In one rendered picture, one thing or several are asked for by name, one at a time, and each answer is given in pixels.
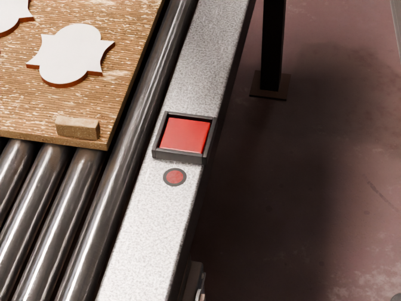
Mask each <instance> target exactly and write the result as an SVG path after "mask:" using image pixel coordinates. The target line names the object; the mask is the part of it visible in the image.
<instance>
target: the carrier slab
mask: <svg viewBox="0 0 401 301"><path fill-rule="evenodd" d="M164 2H165V0H31V2H30V4H29V12H30V13H31V15H33V18H34V21H27V22H20V24H19V26H18V28H17V29H16V30H15V31H14V32H12V33H11V34H9V35H7V36H3V37H0V51H1V54H0V137H9V138H14V139H22V140H31V141H36V142H44V143H53V144H58V145H66V146H75V147H80V148H88V149H97V150H102V151H108V149H109V146H110V143H111V141H112V139H113V135H114V133H115V130H116V127H117V126H118V122H119V120H120V118H121V115H122V112H123V109H124V107H125V104H126V102H127V99H128V96H129V94H130V91H131V89H132V86H133V83H134V81H135V78H136V76H137V73H138V70H139V68H140V65H141V62H142V60H143V57H144V54H145V52H146V49H147V46H148V44H149V41H150V39H151V37H152V33H153V31H154V28H155V26H156V23H157V20H158V18H159V15H160V13H161V10H162V7H163V5H164ZM72 24H88V25H91V26H93V27H95V28H96V29H97V30H98V31H99V32H100V35H101V40H102V41H113V42H115V47H113V48H112V49H111V50H110V51H109V52H108V53H107V54H106V55H105V57H104V59H103V61H102V64H101V70H102V73H103V76H94V75H88V76H87V77H86V78H85V79H84V80H83V81H82V82H81V83H79V84H78V85H75V86H72V87H69V88H55V87H51V86H49V85H47V84H46V83H45V82H44V81H43V80H42V79H41V75H40V72H39V69H29V68H27V67H26V63H27V62H28V61H30V60H31V59H33V58H34V57H35V56H36V55H37V53H38V51H39V49H40V47H41V45H42V37H41V34H44V35H56V33H57V32H58V31H59V30H61V29H62V28H64V27H66V26H69V25H72ZM58 115H61V116H66V117H71V118H85V119H94V120H98V121H99V124H100V135H99V138H98V140H91V139H80V138H77V137H69V136H59V135H58V134H57V132H56V129H55V120H56V118H57V116H58Z"/></svg>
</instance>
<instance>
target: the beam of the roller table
mask: <svg viewBox="0 0 401 301"><path fill-rule="evenodd" d="M255 2H256V0H199V1H198V4H197V7H196V10H195V13H194V15H193V18H192V22H191V24H190V27H189V30H188V33H187V36H186V39H185V42H184V45H183V47H182V50H181V53H180V56H179V59H178V62H177V65H176V67H175V71H174V74H173V76H172V79H171V82H170V85H169V88H168V91H167V93H166V96H165V100H164V103H163V105H162V108H161V111H160V114H159V117H158V120H157V122H156V125H155V129H154V131H153V134H152V137H151V139H150V143H149V146H148V148H147V152H146V154H145V157H144V160H143V163H142V166H141V168H140V172H139V174H138V177H137V181H136V183H135V186H134V189H133V192H132V195H131V198H130V200H129V203H128V206H127V210H126V212H125V215H124V218H123V221H122V224H121V227H120V230H119V232H118V236H117V238H116V241H115V244H114V246H113V250H112V253H111V255H110V259H109V261H108V264H107V267H106V270H105V273H104V276H103V279H102V281H101V284H100V288H99V290H98V293H97V296H96V298H95V301H177V299H178V294H179V291H180V287H181V283H182V280H183V276H184V271H185V268H186V265H187V260H188V257H189V253H190V249H191V246H192V242H193V237H194V235H195V230H196V226H197V223H198V219H199V215H200V212H201V208H202V204H203V199H204V196H205V192H206V188H207V185H208V181H209V177H210V174H211V170H212V165H213V162H214V158H215V154H216V151H217V147H218V142H219V139H220V136H221V131H222V128H223V124H224V120H225V117H226V113H227V108H228V106H229V101H230V97H231V95H232V90H233V86H234V83H235V79H236V74H237V70H238V67H239V63H240V59H241V56H242V52H243V48H244V45H245V41H246V36H247V33H248V29H249V25H250V22H251V18H252V13H253V10H254V7H255ZM165 110H166V111H171V112H180V113H189V114H194V115H203V116H212V117H217V118H218V126H217V130H216V133H215V137H214V141H213V144H212V148H211V153H210V155H209V160H208V163H207V165H203V164H202V165H200V164H192V163H186V162H178V161H170V160H165V159H157V158H152V146H153V143H154V141H155V138H156V135H157V132H158V129H159V126H160V123H161V120H162V117H163V115H164V112H165ZM170 168H180V169H182V170H184V171H185V172H186V174H187V179H186V181H185V182H184V183H183V184H182V185H180V186H169V185H167V184H166V183H165V182H164V181H163V174H164V172H166V170H169V169H170Z"/></svg>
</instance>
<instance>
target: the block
mask: <svg viewBox="0 0 401 301"><path fill-rule="evenodd" d="M55 129H56V132H57V134H58V135H59V136H69V137H77V138H80V139H91V140H98V138H99V135H100V124H99V121H98V120H94V119H85V118H71V117H66V116H61V115H58V116H57V118H56V120H55Z"/></svg>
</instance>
